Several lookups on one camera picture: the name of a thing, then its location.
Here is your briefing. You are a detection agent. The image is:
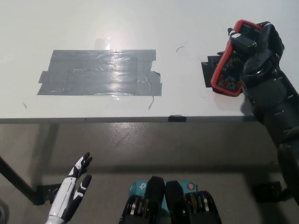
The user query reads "large grey duct tape patch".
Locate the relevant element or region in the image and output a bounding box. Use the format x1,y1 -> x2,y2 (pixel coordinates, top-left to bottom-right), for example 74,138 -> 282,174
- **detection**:
36,49 -> 163,96

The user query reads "red digital multimeter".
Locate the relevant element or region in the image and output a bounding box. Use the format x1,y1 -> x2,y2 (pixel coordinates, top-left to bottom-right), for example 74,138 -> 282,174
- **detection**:
211,20 -> 263,97

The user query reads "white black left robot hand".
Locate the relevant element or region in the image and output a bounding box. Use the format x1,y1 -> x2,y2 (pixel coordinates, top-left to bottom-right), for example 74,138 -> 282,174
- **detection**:
48,152 -> 93,221

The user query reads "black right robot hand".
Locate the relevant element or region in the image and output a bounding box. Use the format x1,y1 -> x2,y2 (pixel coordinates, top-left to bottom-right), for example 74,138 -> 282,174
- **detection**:
227,20 -> 286,79

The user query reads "small black tape strip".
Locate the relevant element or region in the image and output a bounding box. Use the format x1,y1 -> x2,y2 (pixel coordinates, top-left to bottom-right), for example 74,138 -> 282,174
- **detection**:
168,114 -> 187,123

